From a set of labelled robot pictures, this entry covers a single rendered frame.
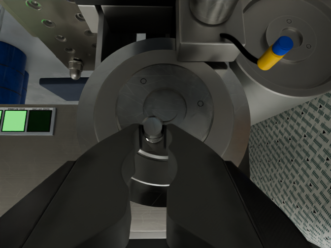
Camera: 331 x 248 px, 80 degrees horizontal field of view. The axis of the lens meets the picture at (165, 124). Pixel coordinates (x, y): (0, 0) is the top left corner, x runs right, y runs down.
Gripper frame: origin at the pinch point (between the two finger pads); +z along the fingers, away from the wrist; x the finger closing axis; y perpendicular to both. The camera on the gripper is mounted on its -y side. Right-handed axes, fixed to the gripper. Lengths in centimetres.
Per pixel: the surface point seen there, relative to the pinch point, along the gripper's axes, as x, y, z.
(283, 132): 18.5, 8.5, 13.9
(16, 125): -35, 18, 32
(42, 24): -22.0, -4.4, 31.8
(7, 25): -144, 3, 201
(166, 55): 1.0, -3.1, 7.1
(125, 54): -2.7, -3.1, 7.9
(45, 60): -145, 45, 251
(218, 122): 5.2, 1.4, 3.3
